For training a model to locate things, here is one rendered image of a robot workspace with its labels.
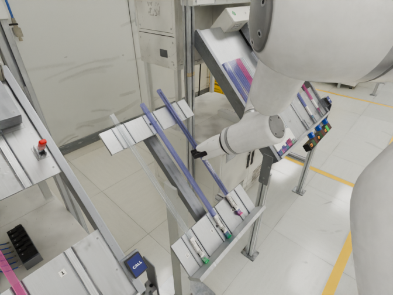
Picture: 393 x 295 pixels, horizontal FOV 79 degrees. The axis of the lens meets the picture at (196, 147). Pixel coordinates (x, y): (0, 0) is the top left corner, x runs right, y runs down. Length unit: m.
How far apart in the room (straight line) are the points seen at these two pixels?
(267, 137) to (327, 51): 0.41
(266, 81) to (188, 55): 0.81
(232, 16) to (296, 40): 1.17
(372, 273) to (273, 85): 0.32
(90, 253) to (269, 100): 0.56
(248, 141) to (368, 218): 0.44
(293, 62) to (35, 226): 1.07
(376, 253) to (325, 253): 1.62
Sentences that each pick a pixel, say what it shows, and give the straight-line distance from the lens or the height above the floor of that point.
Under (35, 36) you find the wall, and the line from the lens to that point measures 2.39.
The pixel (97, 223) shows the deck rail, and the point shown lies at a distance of 0.71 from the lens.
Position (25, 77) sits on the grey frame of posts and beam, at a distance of 0.87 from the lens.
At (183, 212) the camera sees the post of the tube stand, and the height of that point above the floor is 0.68.
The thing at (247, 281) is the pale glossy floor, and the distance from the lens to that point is 1.58.
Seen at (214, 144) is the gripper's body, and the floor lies 1.01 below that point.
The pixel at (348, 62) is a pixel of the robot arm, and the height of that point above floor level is 1.34.
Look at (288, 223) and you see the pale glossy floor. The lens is 1.88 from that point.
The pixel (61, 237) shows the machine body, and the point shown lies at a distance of 1.06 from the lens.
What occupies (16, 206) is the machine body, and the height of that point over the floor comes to 0.62.
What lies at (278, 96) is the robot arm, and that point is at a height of 1.22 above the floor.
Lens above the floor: 1.38
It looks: 34 degrees down
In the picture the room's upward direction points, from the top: straight up
